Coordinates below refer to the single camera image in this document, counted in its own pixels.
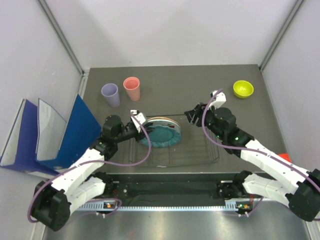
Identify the red plastic block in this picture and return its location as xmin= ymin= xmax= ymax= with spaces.
xmin=278 ymin=153 xmax=292 ymax=163

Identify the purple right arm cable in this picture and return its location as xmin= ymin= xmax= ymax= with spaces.
xmin=201 ymin=88 xmax=320 ymax=217

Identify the yellow-green plastic bowl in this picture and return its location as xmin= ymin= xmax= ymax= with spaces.
xmin=232 ymin=80 xmax=254 ymax=99

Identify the beige plate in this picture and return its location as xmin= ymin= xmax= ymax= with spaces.
xmin=148 ymin=116 xmax=180 ymax=126

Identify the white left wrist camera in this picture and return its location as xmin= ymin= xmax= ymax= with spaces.
xmin=130 ymin=109 xmax=148 ymax=133

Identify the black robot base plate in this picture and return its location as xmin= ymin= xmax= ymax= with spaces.
xmin=102 ymin=171 xmax=249 ymax=200

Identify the white patterned plate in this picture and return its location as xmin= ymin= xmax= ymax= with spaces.
xmin=148 ymin=119 xmax=181 ymax=132

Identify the teal scalloped plate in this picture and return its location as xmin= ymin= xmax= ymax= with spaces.
xmin=148 ymin=125 xmax=182 ymax=148

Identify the blue folder right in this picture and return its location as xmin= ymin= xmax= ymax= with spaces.
xmin=35 ymin=95 xmax=101 ymax=172

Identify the pink plastic cup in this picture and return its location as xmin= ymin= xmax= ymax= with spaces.
xmin=123 ymin=76 xmax=141 ymax=102

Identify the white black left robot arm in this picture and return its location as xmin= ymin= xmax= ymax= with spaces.
xmin=27 ymin=110 xmax=149 ymax=232

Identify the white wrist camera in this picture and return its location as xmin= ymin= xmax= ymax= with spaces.
xmin=208 ymin=90 xmax=226 ymax=110
xmin=130 ymin=109 xmax=148 ymax=133

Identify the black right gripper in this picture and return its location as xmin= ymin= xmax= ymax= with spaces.
xmin=184 ymin=103 xmax=226 ymax=141

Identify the purple plastic cup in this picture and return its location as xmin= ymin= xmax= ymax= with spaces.
xmin=101 ymin=83 xmax=121 ymax=108

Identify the black wire dish rack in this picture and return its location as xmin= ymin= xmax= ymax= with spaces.
xmin=138 ymin=115 xmax=220 ymax=168

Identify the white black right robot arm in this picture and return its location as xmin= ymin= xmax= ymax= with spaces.
xmin=184 ymin=103 xmax=320 ymax=222

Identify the blue ring binder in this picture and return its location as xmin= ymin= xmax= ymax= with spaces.
xmin=0 ymin=99 xmax=41 ymax=176
xmin=36 ymin=98 xmax=67 ymax=162

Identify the blue ring binder middle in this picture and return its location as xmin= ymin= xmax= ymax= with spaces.
xmin=36 ymin=98 xmax=67 ymax=162

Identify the blue ring binder left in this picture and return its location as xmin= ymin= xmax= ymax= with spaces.
xmin=0 ymin=99 xmax=41 ymax=176

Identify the grey slotted cable duct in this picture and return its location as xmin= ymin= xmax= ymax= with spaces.
xmin=77 ymin=199 xmax=253 ymax=211

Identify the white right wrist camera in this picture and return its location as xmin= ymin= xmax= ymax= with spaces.
xmin=208 ymin=90 xmax=226 ymax=110

